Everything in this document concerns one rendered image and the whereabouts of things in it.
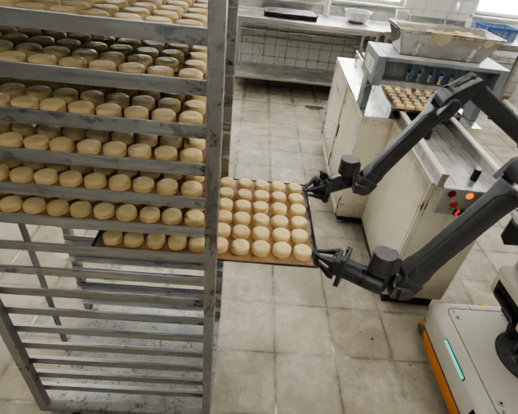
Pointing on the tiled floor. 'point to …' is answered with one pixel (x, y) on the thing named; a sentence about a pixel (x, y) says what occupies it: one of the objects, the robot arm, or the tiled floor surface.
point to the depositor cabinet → (357, 134)
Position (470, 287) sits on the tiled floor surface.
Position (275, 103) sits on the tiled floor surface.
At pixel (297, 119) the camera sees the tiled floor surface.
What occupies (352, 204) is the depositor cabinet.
